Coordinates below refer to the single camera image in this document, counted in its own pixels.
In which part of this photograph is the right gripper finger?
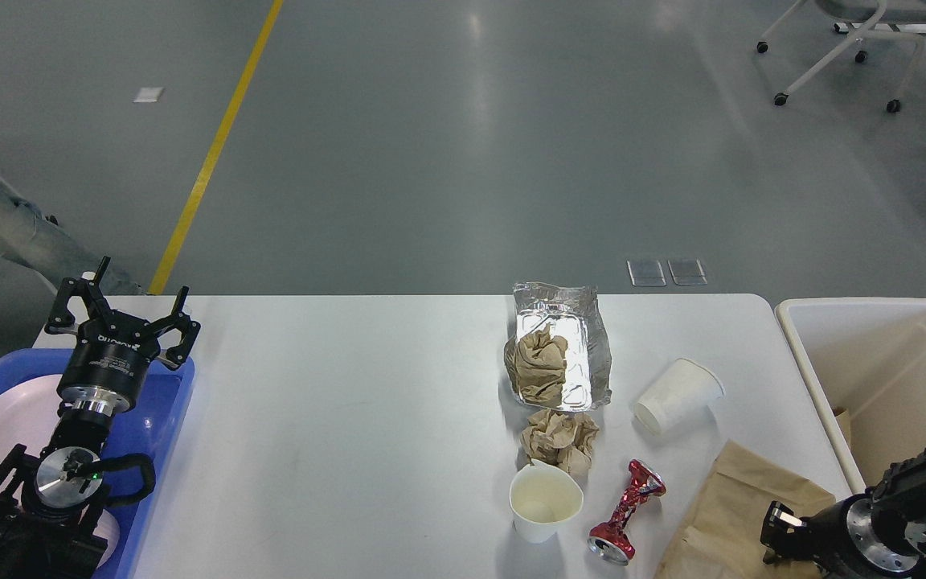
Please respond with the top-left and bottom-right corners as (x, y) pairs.
(760, 501), (809, 565)

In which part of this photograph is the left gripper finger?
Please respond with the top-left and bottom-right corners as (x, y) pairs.
(45, 257), (112, 343)
(137, 286), (201, 372)

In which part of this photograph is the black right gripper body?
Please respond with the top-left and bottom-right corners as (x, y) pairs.
(805, 494), (918, 578)

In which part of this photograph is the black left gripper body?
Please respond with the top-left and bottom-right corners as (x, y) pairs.
(56, 336), (159, 414)

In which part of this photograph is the brown paper bag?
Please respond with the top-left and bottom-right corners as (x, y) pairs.
(655, 441), (834, 578)

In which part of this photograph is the pink plate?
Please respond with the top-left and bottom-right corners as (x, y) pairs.
(0, 373), (121, 578)

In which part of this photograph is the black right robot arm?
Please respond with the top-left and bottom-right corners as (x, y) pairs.
(760, 450), (926, 578)

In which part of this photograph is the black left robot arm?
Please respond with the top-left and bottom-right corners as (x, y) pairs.
(0, 257), (201, 578)

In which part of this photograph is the blue plastic tray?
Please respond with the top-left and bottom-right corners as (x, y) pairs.
(0, 349), (195, 578)

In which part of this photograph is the crushed red can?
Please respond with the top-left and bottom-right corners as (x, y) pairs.
(587, 458), (666, 567)

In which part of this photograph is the beige plastic bin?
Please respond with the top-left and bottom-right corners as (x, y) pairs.
(776, 298), (926, 497)

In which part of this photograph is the white floor marker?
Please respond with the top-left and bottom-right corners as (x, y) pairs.
(132, 87), (165, 104)

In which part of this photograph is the crumpled brown paper ball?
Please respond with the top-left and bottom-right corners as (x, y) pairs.
(519, 409), (600, 477)

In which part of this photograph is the white paper cup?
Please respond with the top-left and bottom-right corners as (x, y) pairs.
(510, 459), (584, 544)

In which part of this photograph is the right floor socket plate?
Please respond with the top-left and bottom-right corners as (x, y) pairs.
(666, 259), (708, 286)

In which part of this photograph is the floor socket plate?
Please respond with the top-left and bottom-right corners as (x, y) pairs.
(627, 259), (668, 287)
(666, 259), (708, 286)

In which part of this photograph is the left floor socket plate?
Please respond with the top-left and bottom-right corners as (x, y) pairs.
(627, 259), (668, 287)

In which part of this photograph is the crumpled brown paper in foil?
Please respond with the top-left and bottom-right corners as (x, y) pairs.
(503, 327), (568, 408)

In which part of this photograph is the aluminium foil container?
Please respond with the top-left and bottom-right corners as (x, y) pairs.
(507, 281), (613, 413)

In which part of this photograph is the white chair base bar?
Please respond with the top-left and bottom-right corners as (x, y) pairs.
(834, 22), (926, 35)

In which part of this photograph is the white office chair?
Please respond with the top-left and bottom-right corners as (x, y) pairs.
(772, 1), (926, 114)

